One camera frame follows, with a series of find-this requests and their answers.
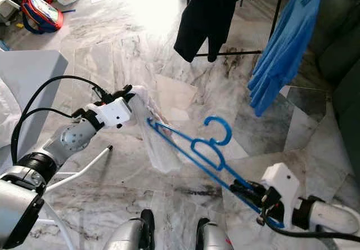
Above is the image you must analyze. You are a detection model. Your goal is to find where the blue plastic clothes hanger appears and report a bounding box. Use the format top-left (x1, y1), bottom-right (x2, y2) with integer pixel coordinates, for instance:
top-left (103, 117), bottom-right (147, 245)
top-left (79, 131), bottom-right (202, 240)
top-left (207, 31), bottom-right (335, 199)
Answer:
top-left (146, 116), bottom-right (287, 229)

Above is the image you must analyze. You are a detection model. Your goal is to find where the cream white garment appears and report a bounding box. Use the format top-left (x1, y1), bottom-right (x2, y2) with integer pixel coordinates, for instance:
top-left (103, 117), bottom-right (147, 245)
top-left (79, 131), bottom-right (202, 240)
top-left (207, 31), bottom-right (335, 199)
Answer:
top-left (128, 85), bottom-right (183, 175)

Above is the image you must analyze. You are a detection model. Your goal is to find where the white pole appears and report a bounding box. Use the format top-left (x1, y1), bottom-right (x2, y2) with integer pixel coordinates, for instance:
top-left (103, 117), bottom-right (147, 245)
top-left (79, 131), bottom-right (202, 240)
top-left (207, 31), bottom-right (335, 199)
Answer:
top-left (45, 146), bottom-right (113, 193)

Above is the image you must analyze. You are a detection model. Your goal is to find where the grey folding table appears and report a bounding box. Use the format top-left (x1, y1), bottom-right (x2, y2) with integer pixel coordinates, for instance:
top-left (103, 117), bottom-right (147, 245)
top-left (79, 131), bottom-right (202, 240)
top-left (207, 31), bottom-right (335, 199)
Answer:
top-left (0, 50), bottom-right (69, 175)

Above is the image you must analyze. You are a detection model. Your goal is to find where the black metal drying rack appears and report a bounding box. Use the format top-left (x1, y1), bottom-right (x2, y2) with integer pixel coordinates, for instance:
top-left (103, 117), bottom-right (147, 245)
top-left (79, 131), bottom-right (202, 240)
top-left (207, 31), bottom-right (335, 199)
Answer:
top-left (186, 0), bottom-right (287, 56)

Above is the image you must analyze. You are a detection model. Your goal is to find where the white cloth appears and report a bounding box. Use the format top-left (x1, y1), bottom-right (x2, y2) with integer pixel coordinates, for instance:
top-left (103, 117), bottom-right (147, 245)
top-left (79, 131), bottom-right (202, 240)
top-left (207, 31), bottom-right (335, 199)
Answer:
top-left (0, 78), bottom-right (19, 144)

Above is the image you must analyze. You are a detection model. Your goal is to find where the red and blue bag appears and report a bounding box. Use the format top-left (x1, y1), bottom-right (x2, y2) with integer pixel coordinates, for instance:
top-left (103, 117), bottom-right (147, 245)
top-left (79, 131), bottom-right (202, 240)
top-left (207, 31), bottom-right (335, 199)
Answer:
top-left (21, 0), bottom-right (64, 34)

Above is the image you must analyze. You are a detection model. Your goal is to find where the black t-shirt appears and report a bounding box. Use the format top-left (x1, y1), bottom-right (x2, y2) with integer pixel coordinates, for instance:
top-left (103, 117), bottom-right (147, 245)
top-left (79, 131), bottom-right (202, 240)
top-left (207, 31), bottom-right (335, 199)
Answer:
top-left (173, 0), bottom-right (240, 63)

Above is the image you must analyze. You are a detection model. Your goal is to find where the grey left robot leg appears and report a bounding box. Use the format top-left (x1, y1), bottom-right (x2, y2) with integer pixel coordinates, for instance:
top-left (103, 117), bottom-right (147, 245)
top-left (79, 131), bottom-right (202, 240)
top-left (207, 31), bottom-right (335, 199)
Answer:
top-left (104, 209), bottom-right (155, 250)

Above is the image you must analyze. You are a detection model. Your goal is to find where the white high chair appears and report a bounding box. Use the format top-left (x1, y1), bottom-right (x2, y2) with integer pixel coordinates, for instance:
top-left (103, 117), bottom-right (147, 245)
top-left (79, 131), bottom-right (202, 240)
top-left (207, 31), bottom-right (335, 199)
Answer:
top-left (0, 0), bottom-right (20, 23)

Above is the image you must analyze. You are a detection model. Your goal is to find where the blue shirt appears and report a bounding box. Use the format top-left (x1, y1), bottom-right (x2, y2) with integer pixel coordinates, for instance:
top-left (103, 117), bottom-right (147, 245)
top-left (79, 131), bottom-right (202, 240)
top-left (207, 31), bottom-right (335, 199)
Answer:
top-left (247, 0), bottom-right (327, 117)

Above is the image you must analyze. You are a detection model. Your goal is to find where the dark green sofa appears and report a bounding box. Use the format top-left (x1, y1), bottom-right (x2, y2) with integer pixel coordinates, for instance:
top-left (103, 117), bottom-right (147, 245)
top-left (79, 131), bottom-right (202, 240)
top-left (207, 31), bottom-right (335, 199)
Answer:
top-left (281, 0), bottom-right (360, 194)

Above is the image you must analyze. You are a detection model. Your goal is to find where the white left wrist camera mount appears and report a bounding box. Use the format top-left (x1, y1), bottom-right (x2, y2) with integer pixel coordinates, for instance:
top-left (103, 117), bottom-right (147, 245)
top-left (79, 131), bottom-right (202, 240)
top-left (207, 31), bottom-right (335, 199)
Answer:
top-left (98, 96), bottom-right (136, 130)

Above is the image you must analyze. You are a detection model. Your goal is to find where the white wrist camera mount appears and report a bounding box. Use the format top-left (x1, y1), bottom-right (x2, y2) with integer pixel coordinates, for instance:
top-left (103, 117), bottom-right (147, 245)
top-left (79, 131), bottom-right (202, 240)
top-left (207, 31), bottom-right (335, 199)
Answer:
top-left (98, 96), bottom-right (136, 130)
top-left (262, 163), bottom-right (302, 225)

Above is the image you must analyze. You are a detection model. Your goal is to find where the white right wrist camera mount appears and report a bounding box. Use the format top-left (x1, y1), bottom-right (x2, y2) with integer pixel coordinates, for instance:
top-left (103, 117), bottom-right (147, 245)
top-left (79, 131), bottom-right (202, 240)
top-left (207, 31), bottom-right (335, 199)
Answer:
top-left (262, 163), bottom-right (302, 225)

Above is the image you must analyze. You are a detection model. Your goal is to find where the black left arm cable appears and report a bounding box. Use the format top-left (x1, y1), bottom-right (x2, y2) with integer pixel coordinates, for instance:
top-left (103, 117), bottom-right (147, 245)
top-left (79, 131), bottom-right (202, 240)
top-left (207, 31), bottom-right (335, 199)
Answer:
top-left (10, 74), bottom-right (110, 166)

